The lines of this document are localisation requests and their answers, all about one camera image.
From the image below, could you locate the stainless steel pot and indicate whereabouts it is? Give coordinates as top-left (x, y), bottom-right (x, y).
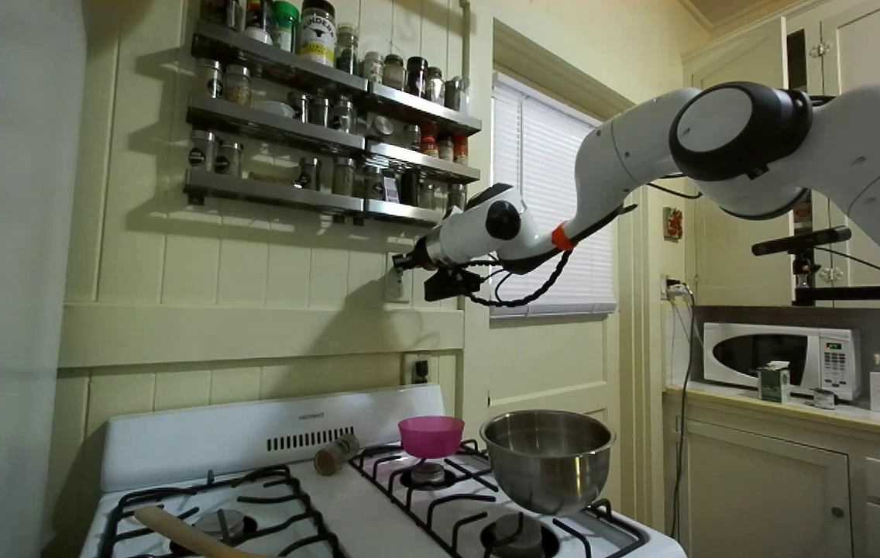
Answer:
top-left (480, 410), bottom-right (614, 513)

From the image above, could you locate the white microwave oven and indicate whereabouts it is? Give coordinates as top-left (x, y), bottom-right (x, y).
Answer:
top-left (701, 321), bottom-right (861, 404)

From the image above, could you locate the window with white blinds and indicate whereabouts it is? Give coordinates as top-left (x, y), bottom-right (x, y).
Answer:
top-left (490, 73), bottom-right (617, 319)

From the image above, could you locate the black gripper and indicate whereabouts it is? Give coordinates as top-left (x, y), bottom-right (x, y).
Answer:
top-left (392, 233), bottom-right (448, 270)

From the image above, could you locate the small green white carton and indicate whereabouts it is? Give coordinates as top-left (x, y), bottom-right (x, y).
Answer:
top-left (758, 360), bottom-right (791, 404)

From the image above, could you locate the white refrigerator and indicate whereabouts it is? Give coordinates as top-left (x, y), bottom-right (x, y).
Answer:
top-left (0, 0), bottom-right (87, 558)

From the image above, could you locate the pink plastic bowl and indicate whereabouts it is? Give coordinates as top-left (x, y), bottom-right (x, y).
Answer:
top-left (398, 414), bottom-right (460, 458)

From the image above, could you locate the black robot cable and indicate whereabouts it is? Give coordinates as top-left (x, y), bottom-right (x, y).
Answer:
top-left (448, 198), bottom-right (640, 310)

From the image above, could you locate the black camera on stand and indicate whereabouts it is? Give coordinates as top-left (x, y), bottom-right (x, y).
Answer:
top-left (749, 226), bottom-right (852, 308)

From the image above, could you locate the white gas stove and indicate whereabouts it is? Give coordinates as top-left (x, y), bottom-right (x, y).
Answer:
top-left (80, 385), bottom-right (688, 558)

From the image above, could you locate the wall power outlet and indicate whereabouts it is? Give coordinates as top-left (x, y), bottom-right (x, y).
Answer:
top-left (411, 360), bottom-right (430, 385)

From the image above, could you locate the white kitchen cabinet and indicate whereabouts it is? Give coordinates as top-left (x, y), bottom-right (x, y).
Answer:
top-left (666, 387), bottom-right (880, 558)

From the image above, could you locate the wooden spoon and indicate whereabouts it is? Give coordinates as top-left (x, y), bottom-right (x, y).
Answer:
top-left (132, 506), bottom-right (251, 558)

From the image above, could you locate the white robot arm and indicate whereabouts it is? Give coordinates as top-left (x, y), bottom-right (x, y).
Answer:
top-left (395, 79), bottom-right (880, 297)

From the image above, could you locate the wall spice rack shelf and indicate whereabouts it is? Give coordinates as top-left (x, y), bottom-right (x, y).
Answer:
top-left (181, 0), bottom-right (480, 224)

